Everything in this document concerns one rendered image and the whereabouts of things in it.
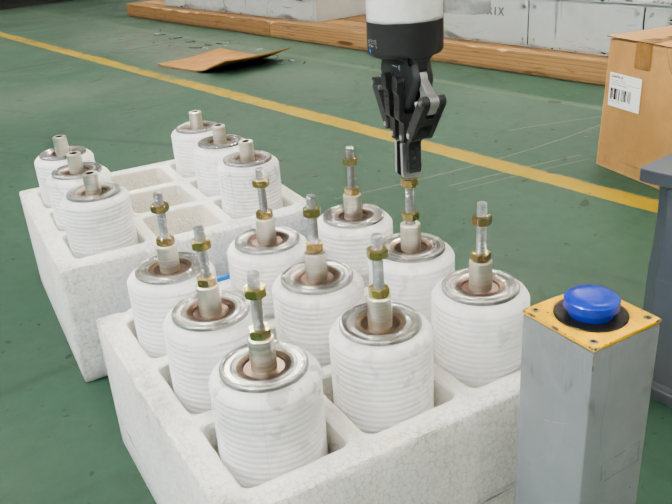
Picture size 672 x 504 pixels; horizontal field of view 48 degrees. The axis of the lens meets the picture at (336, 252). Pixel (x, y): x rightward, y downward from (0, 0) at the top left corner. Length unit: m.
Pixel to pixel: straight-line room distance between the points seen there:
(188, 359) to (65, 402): 0.43
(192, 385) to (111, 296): 0.39
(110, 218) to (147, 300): 0.30
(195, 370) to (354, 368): 0.15
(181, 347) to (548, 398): 0.33
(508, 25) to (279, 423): 2.51
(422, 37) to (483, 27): 2.35
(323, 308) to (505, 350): 0.18
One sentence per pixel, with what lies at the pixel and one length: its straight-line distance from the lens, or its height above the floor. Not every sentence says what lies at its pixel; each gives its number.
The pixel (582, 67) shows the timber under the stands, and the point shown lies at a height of 0.05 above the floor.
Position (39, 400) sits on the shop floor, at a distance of 1.15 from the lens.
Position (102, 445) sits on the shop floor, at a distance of 1.02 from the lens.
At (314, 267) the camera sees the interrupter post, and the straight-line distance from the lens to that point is 0.76.
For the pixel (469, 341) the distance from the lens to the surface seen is 0.73.
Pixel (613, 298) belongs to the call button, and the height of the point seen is 0.33.
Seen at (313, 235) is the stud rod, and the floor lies 0.30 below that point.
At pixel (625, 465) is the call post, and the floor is 0.19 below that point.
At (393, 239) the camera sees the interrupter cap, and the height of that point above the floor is 0.25.
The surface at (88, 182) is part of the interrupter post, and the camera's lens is 1.11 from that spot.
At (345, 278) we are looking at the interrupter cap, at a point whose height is 0.25.
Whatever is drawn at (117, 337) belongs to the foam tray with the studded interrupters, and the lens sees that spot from 0.88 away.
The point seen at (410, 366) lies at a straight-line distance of 0.67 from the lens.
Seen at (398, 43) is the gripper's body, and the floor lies 0.48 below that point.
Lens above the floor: 0.60
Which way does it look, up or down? 25 degrees down
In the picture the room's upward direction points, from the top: 4 degrees counter-clockwise
